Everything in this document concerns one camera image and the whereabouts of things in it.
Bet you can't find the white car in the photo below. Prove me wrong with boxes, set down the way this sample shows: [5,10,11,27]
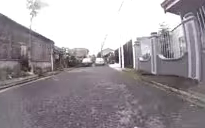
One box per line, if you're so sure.
[94,57,106,66]

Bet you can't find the pale vehicle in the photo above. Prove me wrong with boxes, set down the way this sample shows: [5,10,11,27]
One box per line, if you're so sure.
[81,57,94,67]

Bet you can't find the white pole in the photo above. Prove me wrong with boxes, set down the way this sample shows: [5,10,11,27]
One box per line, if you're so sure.
[118,33,123,69]

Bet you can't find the distant building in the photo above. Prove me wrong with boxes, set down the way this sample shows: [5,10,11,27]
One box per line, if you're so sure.
[69,47,90,61]

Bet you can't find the dark metal gate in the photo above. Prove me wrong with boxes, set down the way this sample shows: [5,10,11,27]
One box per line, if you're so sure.
[122,39,135,70]

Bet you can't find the grey asphalt road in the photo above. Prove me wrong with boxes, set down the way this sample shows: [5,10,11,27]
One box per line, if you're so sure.
[0,64,205,128]

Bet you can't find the thin tree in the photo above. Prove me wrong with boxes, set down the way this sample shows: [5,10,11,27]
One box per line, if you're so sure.
[25,0,50,74]

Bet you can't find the concrete pavement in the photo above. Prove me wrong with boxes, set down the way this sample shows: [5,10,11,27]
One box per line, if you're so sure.
[108,63,205,107]

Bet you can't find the concrete kerb strip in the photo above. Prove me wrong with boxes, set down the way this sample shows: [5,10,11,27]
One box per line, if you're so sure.
[0,67,76,95]

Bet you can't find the grey concrete building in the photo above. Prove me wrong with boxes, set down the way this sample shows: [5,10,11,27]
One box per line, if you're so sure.
[0,8,56,81]

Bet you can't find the building with overhanging roof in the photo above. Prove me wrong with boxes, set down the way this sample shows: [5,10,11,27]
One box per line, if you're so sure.
[160,0,205,52]

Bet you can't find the overhead wires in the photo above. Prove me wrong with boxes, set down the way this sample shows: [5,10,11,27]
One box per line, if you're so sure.
[99,0,126,54]

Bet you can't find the grey wall with railings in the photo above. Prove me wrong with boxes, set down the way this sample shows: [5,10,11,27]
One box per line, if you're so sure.
[133,13,205,84]

